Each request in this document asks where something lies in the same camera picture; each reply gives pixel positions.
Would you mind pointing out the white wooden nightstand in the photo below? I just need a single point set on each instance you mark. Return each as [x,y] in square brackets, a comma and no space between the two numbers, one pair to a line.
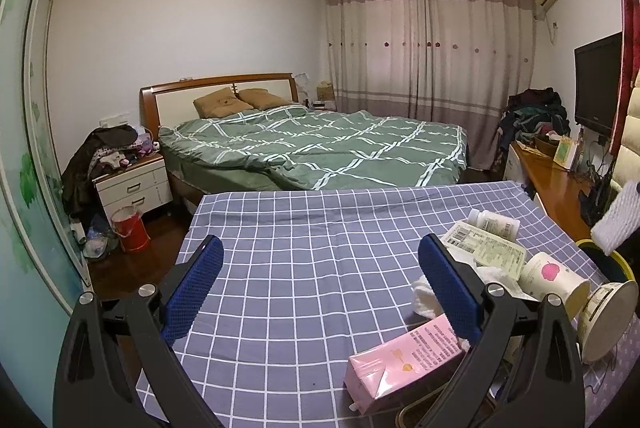
[135,188]

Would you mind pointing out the dark brown jacket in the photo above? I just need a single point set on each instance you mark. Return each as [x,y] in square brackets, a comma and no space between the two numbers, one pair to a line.
[75,178]

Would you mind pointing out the white tissue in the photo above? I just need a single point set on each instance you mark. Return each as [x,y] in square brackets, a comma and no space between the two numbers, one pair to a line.
[425,300]

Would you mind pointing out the white bedside lamp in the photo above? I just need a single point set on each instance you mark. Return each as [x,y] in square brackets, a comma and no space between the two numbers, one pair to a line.
[302,85]

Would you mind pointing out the white pill bottle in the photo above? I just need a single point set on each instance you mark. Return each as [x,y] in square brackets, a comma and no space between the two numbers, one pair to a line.
[495,224]

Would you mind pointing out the long wooden desk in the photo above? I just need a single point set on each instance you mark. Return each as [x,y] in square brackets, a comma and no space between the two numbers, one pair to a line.
[555,188]

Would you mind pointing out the beige and mauve curtain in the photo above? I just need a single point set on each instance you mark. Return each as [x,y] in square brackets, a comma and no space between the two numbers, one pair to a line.
[425,57]

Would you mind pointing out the paper cup with pink apple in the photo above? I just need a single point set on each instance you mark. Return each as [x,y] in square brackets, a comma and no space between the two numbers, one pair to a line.
[547,280]

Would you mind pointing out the green checked duvet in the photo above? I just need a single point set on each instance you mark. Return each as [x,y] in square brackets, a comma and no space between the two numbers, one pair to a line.
[320,142]

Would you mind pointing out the clear plastic bags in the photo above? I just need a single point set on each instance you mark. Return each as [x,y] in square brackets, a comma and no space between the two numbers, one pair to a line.
[97,240]

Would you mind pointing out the pile of dark clothes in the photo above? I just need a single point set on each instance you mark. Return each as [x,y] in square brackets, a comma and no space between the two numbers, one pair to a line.
[535,115]

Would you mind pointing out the pink carton box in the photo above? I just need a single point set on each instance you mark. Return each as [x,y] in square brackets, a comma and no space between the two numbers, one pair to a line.
[400,358]

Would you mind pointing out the brown pillow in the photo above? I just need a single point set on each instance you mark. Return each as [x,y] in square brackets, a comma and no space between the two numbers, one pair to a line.
[220,103]
[262,98]

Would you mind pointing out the red hanging cloth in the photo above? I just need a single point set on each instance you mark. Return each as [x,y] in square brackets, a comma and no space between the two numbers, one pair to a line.
[630,32]

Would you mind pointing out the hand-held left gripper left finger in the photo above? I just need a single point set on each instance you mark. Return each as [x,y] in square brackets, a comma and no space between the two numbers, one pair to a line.
[195,293]

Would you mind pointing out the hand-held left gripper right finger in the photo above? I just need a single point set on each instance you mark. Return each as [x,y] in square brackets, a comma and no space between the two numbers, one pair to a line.
[450,288]

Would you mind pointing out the wardrobe door with green print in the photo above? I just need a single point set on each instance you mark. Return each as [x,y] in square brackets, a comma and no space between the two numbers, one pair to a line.
[30,157]

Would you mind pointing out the yellow-rimmed trash bin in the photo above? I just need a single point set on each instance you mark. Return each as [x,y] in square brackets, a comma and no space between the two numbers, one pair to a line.
[612,264]

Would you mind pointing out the pale green carton box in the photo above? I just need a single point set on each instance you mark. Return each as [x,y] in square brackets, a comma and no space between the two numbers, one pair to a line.
[495,253]

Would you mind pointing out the wooden bed with headboard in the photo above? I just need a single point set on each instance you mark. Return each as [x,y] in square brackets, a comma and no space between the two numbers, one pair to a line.
[175,100]

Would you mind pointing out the pile of mixed clothes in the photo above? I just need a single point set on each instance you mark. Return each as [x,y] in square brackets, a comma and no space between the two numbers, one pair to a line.
[131,152]

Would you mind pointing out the red bucket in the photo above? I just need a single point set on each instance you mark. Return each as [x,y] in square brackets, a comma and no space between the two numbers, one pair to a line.
[131,233]

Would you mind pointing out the cream puffer jacket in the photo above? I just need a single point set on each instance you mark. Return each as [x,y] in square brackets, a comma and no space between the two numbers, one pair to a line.
[631,137]

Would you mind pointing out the grey-blue checked tablecloth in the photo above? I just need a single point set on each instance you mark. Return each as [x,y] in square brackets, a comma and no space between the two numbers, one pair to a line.
[310,258]

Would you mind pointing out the purple patterned cloth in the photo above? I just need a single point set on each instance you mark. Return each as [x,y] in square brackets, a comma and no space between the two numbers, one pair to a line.
[617,388]

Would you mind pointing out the green framed card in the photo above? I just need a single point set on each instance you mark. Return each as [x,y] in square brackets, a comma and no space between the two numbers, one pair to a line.
[565,152]

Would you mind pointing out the black flat television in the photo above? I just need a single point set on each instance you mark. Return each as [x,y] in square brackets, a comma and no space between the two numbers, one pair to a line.
[597,82]

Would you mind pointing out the person's right forearm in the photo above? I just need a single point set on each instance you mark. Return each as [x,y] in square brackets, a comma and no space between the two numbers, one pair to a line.
[617,218]

